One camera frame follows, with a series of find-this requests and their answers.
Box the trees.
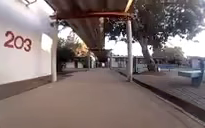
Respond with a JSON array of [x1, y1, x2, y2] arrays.
[[56, 33, 91, 73]]

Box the blue picnic table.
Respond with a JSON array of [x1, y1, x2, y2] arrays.
[[177, 58, 205, 88]]

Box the white building with red numerals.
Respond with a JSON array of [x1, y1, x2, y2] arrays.
[[0, 0, 59, 104]]

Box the large tree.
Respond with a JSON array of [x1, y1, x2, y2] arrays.
[[104, 0, 205, 73]]

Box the brick paved yard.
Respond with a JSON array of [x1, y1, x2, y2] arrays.
[[118, 68, 205, 116]]

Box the dark kerb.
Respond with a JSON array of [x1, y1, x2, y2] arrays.
[[117, 70, 205, 127]]

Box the low building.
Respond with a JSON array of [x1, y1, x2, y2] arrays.
[[108, 54, 205, 72]]

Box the grey concrete walkway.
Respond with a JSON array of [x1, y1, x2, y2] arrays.
[[0, 67, 205, 128]]

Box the covered walkway canopy roof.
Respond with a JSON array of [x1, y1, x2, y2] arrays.
[[44, 0, 138, 62]]

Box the white canopy post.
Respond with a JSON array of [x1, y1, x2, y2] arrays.
[[50, 20, 59, 83], [125, 18, 134, 83]]

